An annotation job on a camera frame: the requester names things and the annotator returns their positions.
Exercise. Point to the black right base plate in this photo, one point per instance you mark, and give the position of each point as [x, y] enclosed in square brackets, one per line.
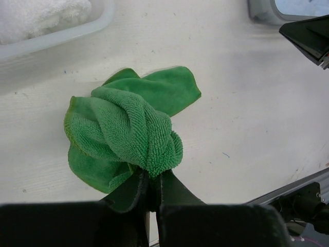
[303, 207]

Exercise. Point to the green towel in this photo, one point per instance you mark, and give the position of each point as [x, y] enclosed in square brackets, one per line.
[125, 125]

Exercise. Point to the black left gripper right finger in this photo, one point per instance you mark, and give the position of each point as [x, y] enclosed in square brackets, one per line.
[174, 192]

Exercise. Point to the white plastic basket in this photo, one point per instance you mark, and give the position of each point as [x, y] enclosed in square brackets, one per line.
[101, 16]

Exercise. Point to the light blue towel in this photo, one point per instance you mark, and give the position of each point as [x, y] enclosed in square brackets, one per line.
[302, 7]

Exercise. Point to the grey transparent plastic bin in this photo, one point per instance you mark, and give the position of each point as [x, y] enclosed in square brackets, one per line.
[276, 12]

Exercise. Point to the white towel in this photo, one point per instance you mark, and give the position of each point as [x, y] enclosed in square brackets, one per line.
[21, 20]

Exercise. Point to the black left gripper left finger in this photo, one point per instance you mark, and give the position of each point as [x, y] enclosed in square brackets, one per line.
[130, 195]

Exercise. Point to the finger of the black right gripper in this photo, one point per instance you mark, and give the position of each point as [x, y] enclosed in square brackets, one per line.
[310, 37]

